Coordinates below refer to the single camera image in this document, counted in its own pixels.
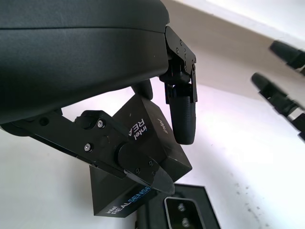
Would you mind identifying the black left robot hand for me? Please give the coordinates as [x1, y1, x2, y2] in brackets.
[0, 0, 199, 194]

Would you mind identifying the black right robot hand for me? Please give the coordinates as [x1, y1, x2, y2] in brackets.
[251, 40, 305, 142]

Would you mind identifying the black RealSense box lid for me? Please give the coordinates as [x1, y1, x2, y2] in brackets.
[89, 94, 193, 219]

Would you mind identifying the small silver depth camera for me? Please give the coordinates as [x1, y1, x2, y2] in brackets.
[163, 196, 204, 229]

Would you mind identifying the black camera box base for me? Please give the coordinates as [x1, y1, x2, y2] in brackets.
[134, 183, 221, 229]

